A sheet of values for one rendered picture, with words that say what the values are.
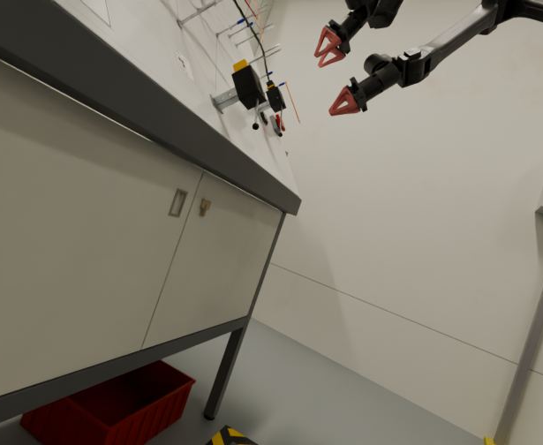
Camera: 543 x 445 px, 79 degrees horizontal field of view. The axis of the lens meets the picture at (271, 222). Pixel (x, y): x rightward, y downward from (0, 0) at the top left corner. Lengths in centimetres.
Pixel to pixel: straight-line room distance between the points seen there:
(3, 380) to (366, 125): 251
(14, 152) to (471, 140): 242
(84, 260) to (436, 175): 223
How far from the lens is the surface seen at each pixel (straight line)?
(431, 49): 110
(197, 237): 76
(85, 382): 70
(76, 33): 45
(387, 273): 241
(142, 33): 59
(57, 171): 50
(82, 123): 50
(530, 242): 243
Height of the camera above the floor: 73
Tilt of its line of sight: 1 degrees up
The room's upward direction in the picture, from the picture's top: 19 degrees clockwise
